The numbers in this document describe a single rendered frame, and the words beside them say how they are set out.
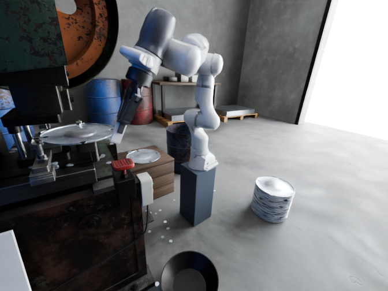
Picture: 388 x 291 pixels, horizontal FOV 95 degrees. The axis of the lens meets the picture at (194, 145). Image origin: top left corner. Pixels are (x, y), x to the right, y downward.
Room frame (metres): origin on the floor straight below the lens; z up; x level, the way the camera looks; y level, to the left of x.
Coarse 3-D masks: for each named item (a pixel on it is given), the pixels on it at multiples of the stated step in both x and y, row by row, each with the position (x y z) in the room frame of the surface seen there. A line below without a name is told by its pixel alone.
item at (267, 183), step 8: (264, 176) 1.35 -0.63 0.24; (272, 176) 1.35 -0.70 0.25; (256, 184) 1.21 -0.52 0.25; (264, 184) 1.22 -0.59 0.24; (272, 184) 1.22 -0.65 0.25; (280, 184) 1.23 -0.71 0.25; (288, 184) 1.24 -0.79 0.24; (272, 192) 1.12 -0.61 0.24; (280, 192) 1.13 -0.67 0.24; (288, 192) 1.13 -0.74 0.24
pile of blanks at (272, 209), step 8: (256, 192) 1.19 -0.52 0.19; (264, 192) 1.12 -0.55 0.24; (256, 200) 1.17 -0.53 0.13; (264, 200) 1.11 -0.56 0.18; (272, 200) 1.08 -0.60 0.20; (280, 200) 1.07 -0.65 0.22; (288, 200) 1.09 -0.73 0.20; (256, 208) 1.15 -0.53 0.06; (264, 208) 1.10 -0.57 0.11; (272, 208) 1.08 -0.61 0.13; (280, 208) 1.07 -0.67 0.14; (288, 208) 1.10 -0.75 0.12; (264, 216) 1.09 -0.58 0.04; (272, 216) 1.07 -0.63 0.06; (280, 216) 1.07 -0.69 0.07
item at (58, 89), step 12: (12, 96) 0.60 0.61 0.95; (24, 96) 0.61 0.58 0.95; (36, 96) 0.63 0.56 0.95; (48, 96) 0.65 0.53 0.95; (60, 96) 0.69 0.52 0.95; (72, 96) 0.72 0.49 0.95; (24, 108) 0.61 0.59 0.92; (36, 108) 0.63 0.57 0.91; (48, 108) 0.64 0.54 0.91; (60, 108) 0.66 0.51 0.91
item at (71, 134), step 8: (56, 128) 0.79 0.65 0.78; (64, 128) 0.80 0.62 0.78; (72, 128) 0.81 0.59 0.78; (80, 128) 0.80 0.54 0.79; (88, 128) 0.80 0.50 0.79; (96, 128) 0.83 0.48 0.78; (104, 128) 0.83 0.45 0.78; (112, 128) 0.84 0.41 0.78; (40, 136) 0.68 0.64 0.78; (48, 136) 0.69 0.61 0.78; (56, 136) 0.69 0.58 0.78; (64, 136) 0.70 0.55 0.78; (72, 136) 0.69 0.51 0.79; (80, 136) 0.70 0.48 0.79; (88, 136) 0.71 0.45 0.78; (96, 136) 0.72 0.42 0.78; (104, 136) 0.72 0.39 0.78; (56, 144) 0.61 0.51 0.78; (64, 144) 0.61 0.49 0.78; (72, 144) 0.62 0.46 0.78
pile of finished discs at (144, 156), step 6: (138, 150) 1.53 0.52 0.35; (144, 150) 1.54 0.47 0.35; (150, 150) 1.55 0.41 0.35; (126, 156) 1.38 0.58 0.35; (138, 156) 1.39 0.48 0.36; (144, 156) 1.39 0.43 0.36; (150, 156) 1.41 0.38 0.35; (156, 156) 1.42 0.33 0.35; (138, 162) 1.29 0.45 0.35; (144, 162) 1.30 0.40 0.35; (150, 162) 1.30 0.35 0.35
